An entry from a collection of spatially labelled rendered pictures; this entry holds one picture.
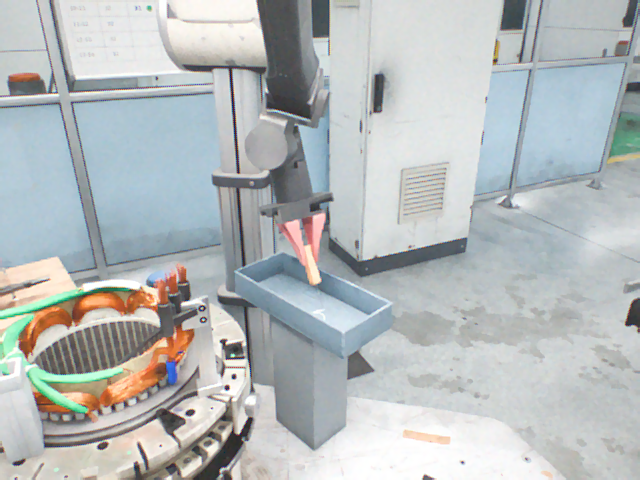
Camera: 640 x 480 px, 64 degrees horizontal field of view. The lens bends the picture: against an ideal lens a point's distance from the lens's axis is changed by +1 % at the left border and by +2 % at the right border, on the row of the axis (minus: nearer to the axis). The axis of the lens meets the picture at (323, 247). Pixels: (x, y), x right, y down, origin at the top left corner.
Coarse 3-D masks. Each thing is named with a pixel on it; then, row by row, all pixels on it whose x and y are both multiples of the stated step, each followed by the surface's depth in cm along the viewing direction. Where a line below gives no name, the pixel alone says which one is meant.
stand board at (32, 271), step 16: (0, 272) 83; (16, 272) 83; (32, 272) 83; (48, 272) 83; (64, 272) 83; (32, 288) 79; (48, 288) 79; (64, 288) 79; (0, 304) 74; (0, 320) 71; (16, 320) 71
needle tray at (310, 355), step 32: (288, 256) 89; (256, 288) 80; (288, 288) 86; (320, 288) 85; (352, 288) 80; (288, 320) 76; (320, 320) 71; (352, 320) 78; (384, 320) 74; (288, 352) 82; (320, 352) 78; (352, 352) 71; (288, 384) 85; (320, 384) 81; (288, 416) 88; (320, 416) 84
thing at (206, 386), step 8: (200, 296) 48; (208, 304) 48; (208, 312) 49; (208, 320) 49; (200, 328) 49; (208, 328) 50; (200, 336) 50; (208, 336) 50; (200, 344) 50; (208, 344) 50; (200, 352) 50; (208, 352) 51; (200, 360) 51; (208, 360) 51; (200, 368) 51; (208, 368) 52; (200, 376) 52; (208, 376) 52; (216, 376) 52; (200, 384) 53; (208, 384) 52; (216, 384) 53; (200, 392) 52; (208, 392) 52; (216, 392) 53
